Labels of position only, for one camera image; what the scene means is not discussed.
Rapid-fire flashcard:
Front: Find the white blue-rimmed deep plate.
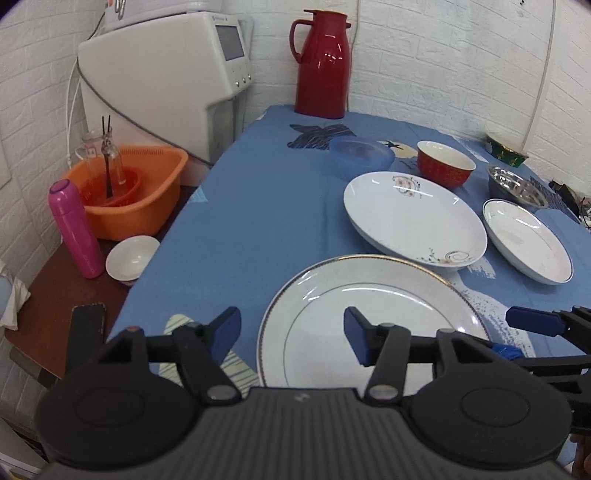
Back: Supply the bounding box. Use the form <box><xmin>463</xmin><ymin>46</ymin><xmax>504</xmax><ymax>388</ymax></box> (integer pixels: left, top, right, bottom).
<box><xmin>482</xmin><ymin>199</ymin><xmax>574</xmax><ymax>285</ymax></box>

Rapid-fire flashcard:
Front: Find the white ceramic bowl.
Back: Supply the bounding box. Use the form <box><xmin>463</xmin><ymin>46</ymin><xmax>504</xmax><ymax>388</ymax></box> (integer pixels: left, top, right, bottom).
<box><xmin>105</xmin><ymin>235</ymin><xmax>160</xmax><ymax>286</ymax></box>

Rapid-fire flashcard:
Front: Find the white deep plate floral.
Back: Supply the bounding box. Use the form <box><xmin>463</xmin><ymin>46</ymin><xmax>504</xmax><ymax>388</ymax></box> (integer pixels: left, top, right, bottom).
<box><xmin>344</xmin><ymin>171</ymin><xmax>488</xmax><ymax>270</ymax></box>

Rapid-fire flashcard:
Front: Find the stainless steel bowl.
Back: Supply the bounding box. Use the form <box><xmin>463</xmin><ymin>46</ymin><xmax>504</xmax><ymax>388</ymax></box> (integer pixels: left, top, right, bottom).
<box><xmin>488</xmin><ymin>166</ymin><xmax>549</xmax><ymax>213</ymax></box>

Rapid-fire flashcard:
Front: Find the red ceramic bowl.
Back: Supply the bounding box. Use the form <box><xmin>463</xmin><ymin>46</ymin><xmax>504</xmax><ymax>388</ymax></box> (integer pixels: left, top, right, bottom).
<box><xmin>417</xmin><ymin>140</ymin><xmax>476</xmax><ymax>189</ymax></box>

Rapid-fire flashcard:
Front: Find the blue translucent plastic bowl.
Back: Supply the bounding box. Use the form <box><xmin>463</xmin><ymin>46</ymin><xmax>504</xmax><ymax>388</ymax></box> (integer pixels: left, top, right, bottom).
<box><xmin>329</xmin><ymin>136</ymin><xmax>396</xmax><ymax>181</ymax></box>

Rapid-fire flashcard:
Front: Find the black phone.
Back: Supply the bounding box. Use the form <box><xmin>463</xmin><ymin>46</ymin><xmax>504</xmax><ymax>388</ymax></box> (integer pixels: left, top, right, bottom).
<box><xmin>65</xmin><ymin>303</ymin><xmax>106</xmax><ymax>374</ymax></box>

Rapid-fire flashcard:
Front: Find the orange plastic basin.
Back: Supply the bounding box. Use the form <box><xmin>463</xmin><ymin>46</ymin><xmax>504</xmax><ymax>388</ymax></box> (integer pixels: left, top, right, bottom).
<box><xmin>85</xmin><ymin>145</ymin><xmax>188</xmax><ymax>241</ymax></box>

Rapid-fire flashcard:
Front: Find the blue patterned tablecloth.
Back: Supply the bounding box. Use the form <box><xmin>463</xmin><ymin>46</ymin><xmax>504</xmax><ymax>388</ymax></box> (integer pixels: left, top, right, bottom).
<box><xmin>106</xmin><ymin>104</ymin><xmax>591</xmax><ymax>462</ymax></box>

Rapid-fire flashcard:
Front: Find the brown wooden side table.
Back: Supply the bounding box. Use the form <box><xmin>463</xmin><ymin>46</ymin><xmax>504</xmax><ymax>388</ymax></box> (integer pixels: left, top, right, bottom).
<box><xmin>4</xmin><ymin>184</ymin><xmax>195</xmax><ymax>380</ymax></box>

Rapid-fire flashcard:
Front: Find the green gold-rimmed bowl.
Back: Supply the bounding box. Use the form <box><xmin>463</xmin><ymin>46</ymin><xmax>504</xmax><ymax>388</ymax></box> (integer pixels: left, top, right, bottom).
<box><xmin>485</xmin><ymin>134</ymin><xmax>529</xmax><ymax>167</ymax></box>

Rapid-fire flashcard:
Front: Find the crumpled white tissue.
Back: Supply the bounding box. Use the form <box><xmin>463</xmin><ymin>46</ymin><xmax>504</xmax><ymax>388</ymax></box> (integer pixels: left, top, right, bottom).
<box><xmin>0</xmin><ymin>260</ymin><xmax>30</xmax><ymax>331</ymax></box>

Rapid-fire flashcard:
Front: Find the pink water bottle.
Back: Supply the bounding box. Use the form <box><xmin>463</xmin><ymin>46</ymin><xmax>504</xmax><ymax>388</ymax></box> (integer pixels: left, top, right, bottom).
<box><xmin>48</xmin><ymin>179</ymin><xmax>104</xmax><ymax>279</ymax></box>

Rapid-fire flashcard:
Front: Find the glass bottle in basin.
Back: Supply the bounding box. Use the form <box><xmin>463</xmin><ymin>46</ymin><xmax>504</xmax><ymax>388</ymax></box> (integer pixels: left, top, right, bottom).
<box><xmin>75</xmin><ymin>115</ymin><xmax>126</xmax><ymax>204</ymax></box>

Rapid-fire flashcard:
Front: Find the white countertop appliance with screen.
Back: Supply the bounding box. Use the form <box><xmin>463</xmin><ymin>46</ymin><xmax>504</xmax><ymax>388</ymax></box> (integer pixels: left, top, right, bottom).
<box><xmin>77</xmin><ymin>12</ymin><xmax>253</xmax><ymax>165</ymax></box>

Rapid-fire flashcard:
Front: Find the red thermos jug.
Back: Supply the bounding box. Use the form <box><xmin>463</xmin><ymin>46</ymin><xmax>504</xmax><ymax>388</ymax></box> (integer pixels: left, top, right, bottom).
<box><xmin>290</xmin><ymin>9</ymin><xmax>352</xmax><ymax>119</ymax></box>

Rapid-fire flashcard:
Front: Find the white wall water purifier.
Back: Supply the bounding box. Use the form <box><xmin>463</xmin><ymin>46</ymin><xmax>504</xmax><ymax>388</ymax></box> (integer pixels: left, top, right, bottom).
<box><xmin>104</xmin><ymin>0</ymin><xmax>222</xmax><ymax>31</ymax></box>

